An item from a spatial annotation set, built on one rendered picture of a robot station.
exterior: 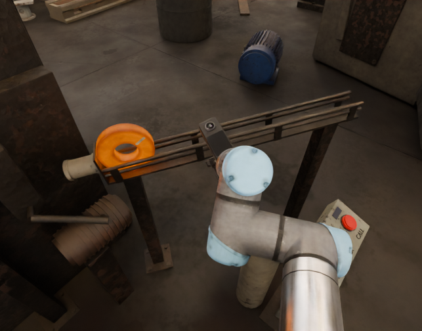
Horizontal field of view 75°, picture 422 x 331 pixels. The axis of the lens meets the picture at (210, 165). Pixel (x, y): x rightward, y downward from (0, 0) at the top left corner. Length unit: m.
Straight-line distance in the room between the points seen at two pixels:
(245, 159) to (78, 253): 0.62
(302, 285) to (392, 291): 1.14
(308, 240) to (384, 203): 1.37
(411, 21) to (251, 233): 2.21
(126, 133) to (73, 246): 0.36
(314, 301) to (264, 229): 0.12
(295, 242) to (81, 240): 0.63
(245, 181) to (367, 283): 1.14
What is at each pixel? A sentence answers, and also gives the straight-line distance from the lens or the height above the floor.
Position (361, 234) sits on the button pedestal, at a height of 0.59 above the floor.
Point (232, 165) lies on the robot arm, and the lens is 0.40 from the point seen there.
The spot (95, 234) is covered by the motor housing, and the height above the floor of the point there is 0.51.
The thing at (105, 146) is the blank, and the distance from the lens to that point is 0.78.
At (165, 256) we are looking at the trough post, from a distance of 1.37.
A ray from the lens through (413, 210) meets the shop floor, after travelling 1.84.
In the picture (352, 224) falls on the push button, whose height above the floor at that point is 0.61.
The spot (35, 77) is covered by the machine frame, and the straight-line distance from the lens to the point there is 0.88.
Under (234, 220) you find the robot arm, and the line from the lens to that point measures 0.44.
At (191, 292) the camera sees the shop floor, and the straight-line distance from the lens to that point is 1.30.
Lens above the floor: 1.24
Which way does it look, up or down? 47 degrees down
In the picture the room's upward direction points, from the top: straight up
